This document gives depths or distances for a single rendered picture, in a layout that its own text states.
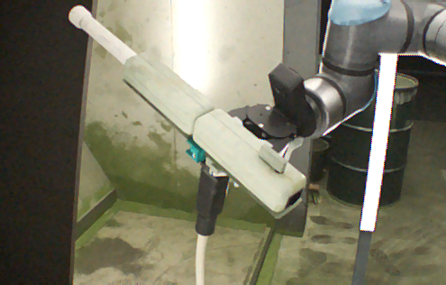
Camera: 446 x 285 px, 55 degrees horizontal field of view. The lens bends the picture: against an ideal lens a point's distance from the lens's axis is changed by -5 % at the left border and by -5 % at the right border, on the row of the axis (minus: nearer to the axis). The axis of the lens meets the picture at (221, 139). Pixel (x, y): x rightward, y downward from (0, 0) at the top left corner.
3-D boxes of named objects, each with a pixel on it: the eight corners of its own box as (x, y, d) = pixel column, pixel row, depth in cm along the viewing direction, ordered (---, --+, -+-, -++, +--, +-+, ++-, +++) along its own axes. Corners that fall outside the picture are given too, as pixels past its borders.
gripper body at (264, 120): (262, 184, 66) (312, 151, 73) (277, 141, 60) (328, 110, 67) (226, 152, 69) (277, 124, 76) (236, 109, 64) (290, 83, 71)
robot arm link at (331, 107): (350, 97, 69) (304, 65, 73) (332, 108, 66) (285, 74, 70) (332, 140, 75) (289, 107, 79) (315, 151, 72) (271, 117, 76)
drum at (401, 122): (319, 176, 365) (328, 68, 334) (388, 176, 363) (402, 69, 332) (332, 211, 310) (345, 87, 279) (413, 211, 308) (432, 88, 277)
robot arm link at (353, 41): (387, -16, 72) (372, 51, 79) (323, -18, 70) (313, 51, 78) (416, 4, 65) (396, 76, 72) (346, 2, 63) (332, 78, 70)
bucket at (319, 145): (323, 186, 347) (327, 152, 337) (286, 181, 355) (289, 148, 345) (327, 170, 375) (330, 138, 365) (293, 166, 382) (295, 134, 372)
